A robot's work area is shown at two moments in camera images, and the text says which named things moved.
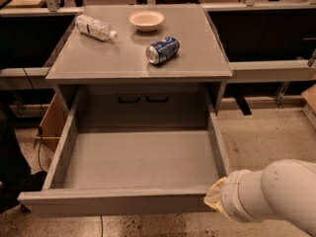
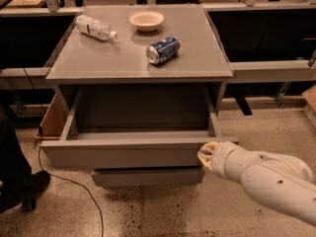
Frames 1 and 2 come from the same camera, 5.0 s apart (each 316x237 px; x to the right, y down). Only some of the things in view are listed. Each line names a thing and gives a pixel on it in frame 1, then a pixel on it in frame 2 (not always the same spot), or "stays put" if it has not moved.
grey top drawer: [129, 171] to [133, 126]
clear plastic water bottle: [95, 28] stays put
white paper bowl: [146, 21] stays put
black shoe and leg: [15, 174] stays put
